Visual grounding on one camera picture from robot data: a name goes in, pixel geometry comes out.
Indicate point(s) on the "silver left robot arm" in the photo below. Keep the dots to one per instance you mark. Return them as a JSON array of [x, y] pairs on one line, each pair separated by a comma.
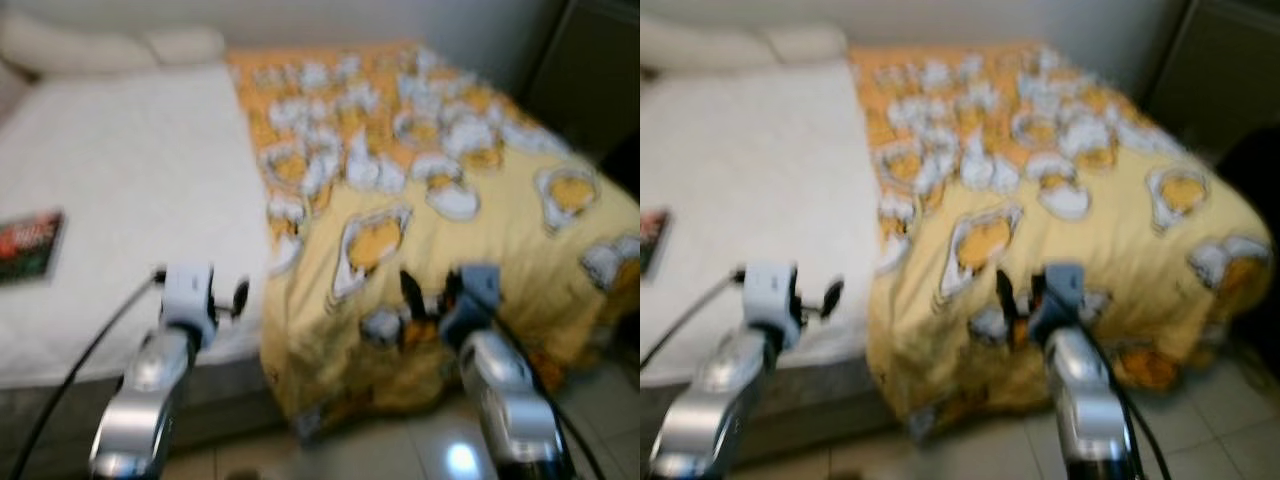
[[145, 400], [710, 400]]

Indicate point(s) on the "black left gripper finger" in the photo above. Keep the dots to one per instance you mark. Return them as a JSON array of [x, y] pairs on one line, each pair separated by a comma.
[[832, 294], [241, 293]]

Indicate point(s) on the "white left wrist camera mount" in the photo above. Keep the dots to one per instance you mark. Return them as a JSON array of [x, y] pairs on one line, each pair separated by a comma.
[[188, 295], [770, 295]]

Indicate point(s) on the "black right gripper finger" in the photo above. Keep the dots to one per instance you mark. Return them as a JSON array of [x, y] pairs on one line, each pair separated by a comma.
[[1004, 295], [410, 295]]

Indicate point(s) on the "white quilted mattress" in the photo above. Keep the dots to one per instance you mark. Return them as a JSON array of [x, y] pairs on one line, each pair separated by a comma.
[[130, 180], [750, 180]]

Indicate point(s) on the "dark wardrobe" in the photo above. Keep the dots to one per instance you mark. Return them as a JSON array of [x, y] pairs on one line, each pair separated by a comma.
[[1220, 60], [590, 70]]

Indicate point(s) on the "grey fabric bed base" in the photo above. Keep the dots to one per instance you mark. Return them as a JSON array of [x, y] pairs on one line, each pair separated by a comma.
[[60, 420], [850, 400]]

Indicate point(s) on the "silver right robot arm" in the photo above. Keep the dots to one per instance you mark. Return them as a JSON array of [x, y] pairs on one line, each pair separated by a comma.
[[510, 400], [1090, 400]]

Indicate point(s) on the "dark green red book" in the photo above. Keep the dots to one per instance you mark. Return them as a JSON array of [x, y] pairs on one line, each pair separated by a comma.
[[30, 248], [655, 243]]

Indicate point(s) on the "long cream bolster pillow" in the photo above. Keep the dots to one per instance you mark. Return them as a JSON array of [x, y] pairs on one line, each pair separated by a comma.
[[70, 48], [700, 48]]

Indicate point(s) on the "yellow egg cartoon blanket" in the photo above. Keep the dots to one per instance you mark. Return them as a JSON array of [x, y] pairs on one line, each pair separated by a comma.
[[500, 250], [1120, 250]]

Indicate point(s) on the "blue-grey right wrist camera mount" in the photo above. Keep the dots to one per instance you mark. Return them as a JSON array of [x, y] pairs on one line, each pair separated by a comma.
[[1062, 295], [475, 295]]

